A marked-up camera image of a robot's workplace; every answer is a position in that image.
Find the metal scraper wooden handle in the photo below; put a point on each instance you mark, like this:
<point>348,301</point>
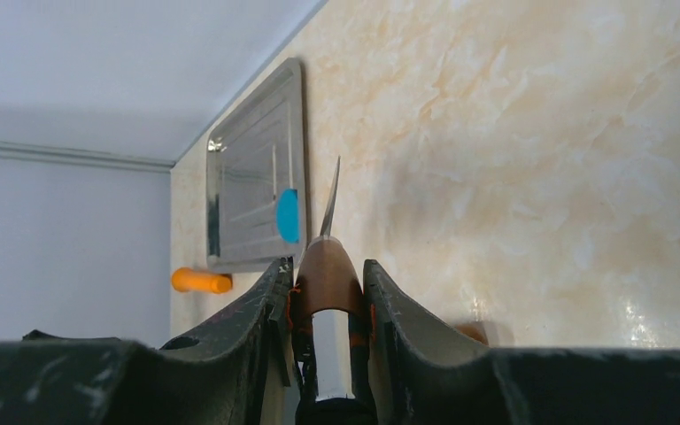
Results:
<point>330,333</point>

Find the silver metal tray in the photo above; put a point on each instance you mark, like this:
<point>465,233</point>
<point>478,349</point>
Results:
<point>252,156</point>

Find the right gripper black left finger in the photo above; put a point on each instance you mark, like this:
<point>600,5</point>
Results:
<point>229,369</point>

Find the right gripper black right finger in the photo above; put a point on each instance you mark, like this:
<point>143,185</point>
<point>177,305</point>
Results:
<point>423,371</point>

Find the wooden rolling pin roller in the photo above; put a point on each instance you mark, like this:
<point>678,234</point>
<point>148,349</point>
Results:
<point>473,331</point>

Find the round blue dough wrapper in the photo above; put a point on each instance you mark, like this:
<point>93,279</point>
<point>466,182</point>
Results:
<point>287,216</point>

